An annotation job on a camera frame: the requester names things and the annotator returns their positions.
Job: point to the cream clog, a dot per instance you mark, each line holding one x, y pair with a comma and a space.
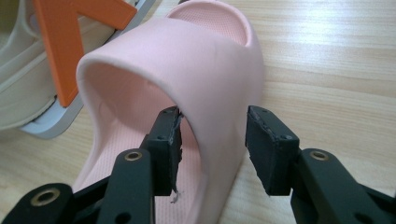
18, 93

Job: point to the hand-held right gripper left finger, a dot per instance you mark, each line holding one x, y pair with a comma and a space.
162, 149

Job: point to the white shoe rack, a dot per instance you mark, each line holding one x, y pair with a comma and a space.
62, 46

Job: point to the pink slipper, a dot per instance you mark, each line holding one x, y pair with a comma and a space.
186, 56

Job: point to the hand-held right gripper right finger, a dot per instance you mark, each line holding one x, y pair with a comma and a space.
274, 149

